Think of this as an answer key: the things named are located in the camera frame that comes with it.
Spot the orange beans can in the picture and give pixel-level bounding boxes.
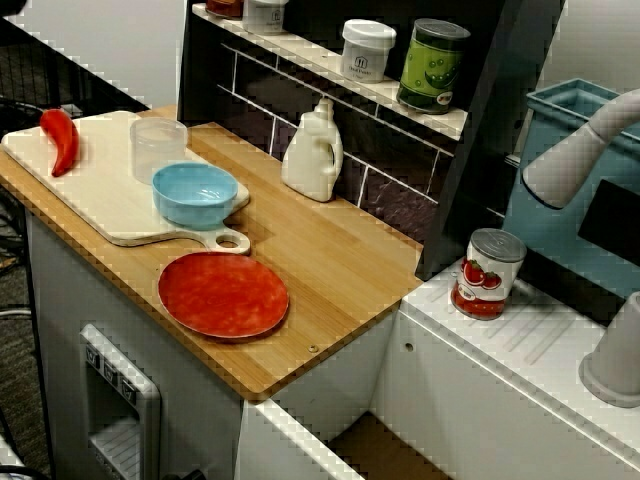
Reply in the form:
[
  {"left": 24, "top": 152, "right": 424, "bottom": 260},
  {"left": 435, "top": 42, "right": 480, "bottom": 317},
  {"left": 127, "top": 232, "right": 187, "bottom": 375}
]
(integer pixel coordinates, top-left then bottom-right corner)
[{"left": 205, "top": 0, "right": 245, "bottom": 19}]

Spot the white ice dispenser panel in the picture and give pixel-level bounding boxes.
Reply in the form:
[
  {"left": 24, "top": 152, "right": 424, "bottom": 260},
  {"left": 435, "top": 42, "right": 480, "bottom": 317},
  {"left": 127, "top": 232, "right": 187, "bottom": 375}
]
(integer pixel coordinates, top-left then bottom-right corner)
[{"left": 79, "top": 323, "right": 162, "bottom": 480}]

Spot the light blue bowl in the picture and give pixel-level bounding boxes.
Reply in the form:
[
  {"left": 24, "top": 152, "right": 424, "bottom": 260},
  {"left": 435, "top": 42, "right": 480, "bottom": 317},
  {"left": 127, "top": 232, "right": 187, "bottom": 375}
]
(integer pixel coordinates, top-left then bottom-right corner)
[{"left": 151, "top": 162, "right": 239, "bottom": 231}]

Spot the tomato can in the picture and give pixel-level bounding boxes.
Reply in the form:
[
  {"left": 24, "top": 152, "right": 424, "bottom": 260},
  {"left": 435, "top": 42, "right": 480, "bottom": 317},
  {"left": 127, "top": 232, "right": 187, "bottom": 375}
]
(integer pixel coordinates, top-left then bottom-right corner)
[{"left": 450, "top": 227, "right": 528, "bottom": 321}]

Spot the grey toy faucet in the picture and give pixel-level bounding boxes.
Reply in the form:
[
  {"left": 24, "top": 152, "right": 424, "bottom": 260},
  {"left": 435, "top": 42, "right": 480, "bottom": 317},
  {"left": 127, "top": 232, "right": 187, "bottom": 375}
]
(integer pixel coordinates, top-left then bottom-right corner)
[{"left": 521, "top": 88, "right": 640, "bottom": 409}]

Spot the white toy detergent bottle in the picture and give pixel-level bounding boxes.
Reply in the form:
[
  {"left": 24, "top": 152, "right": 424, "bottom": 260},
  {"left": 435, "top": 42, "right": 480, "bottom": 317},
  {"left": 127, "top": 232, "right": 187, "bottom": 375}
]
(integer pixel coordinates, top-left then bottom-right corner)
[{"left": 280, "top": 97, "right": 345, "bottom": 203}]

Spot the blue plastic bin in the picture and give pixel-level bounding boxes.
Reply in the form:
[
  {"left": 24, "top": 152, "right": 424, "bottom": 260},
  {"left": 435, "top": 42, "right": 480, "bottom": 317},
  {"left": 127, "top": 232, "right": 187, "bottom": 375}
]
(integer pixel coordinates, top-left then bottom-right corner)
[{"left": 502, "top": 78, "right": 640, "bottom": 301}]

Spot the green peas can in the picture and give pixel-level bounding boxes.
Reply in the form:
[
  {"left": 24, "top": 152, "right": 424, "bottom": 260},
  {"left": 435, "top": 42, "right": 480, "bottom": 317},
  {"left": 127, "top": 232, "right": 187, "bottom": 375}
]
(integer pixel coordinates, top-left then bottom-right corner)
[{"left": 396, "top": 18, "right": 472, "bottom": 116}]

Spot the red toy chili pepper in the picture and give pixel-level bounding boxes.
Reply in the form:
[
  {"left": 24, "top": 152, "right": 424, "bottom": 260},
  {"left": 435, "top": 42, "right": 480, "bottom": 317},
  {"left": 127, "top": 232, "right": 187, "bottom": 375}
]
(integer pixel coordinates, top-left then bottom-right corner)
[{"left": 39, "top": 107, "right": 81, "bottom": 178}]

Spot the red orange plate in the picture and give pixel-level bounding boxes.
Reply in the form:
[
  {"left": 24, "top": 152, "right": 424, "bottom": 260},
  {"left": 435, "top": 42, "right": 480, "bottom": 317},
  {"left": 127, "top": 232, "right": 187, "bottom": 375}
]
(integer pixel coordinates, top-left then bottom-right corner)
[{"left": 157, "top": 251, "right": 291, "bottom": 340}]

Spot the white toy kitchen cabinet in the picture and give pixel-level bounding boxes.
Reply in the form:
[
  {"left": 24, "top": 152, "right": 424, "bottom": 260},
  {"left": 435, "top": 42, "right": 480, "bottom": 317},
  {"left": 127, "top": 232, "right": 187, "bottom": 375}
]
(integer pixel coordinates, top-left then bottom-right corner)
[{"left": 23, "top": 207, "right": 640, "bottom": 480}]

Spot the white cutting board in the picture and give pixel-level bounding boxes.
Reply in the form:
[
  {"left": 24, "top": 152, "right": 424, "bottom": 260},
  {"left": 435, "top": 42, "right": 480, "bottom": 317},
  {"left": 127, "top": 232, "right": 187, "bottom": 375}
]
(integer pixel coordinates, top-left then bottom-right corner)
[{"left": 0, "top": 110, "right": 251, "bottom": 254}]

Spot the dark grey shelf unit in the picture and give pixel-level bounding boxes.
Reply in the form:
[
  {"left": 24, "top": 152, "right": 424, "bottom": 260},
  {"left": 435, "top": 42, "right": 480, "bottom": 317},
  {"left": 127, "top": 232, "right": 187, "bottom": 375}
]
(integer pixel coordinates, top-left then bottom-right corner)
[{"left": 177, "top": 0, "right": 566, "bottom": 281}]

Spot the clear plastic jar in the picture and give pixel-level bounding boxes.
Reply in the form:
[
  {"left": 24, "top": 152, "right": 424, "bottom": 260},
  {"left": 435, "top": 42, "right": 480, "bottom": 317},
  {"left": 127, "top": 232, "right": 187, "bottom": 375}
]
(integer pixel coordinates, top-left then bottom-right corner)
[{"left": 129, "top": 118, "right": 189, "bottom": 185}]

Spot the white lidded plastic jar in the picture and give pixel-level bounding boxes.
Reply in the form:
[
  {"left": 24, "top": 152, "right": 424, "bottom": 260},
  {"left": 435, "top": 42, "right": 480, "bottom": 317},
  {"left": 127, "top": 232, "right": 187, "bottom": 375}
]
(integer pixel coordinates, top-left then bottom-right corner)
[
  {"left": 341, "top": 18, "right": 398, "bottom": 84},
  {"left": 242, "top": 0, "right": 290, "bottom": 35}
]

